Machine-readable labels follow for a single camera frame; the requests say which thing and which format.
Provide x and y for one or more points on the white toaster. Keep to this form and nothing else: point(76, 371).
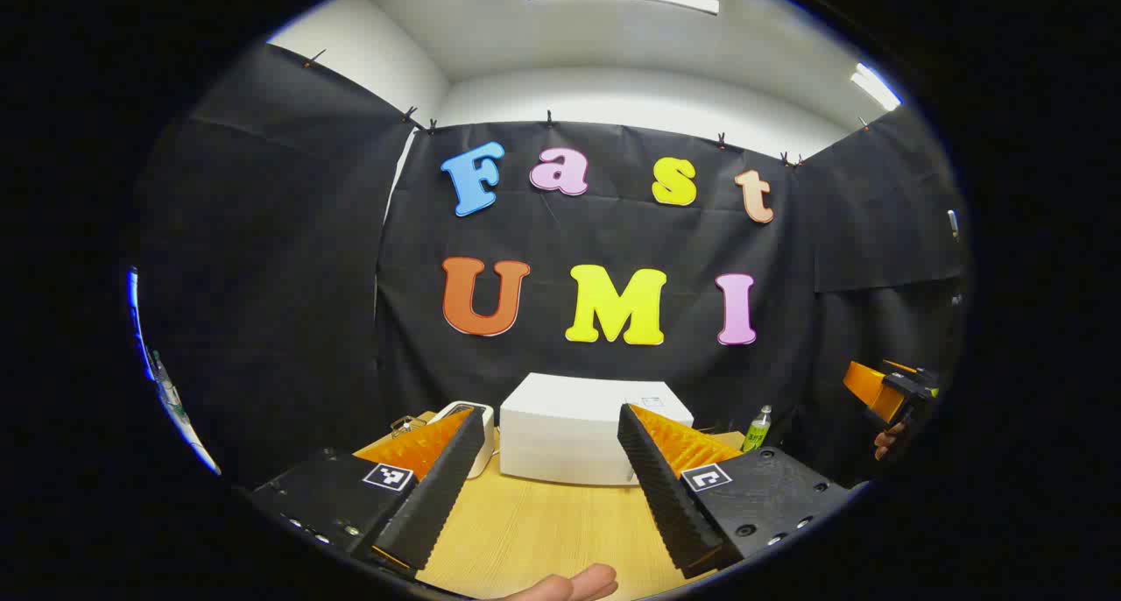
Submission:
point(489, 443)

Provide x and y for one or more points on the row of black clips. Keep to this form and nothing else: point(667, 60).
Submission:
point(549, 116)

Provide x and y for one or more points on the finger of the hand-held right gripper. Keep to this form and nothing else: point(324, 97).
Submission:
point(867, 389)

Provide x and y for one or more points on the white microwave oven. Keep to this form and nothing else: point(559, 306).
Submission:
point(560, 434)

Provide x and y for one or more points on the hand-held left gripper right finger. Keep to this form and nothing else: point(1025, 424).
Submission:
point(670, 509)

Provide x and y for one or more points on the small ceiling light panel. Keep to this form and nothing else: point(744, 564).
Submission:
point(876, 87)

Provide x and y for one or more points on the green drink bottle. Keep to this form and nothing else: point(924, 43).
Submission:
point(757, 430)

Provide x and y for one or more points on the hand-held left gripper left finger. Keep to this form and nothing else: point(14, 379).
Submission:
point(429, 509)

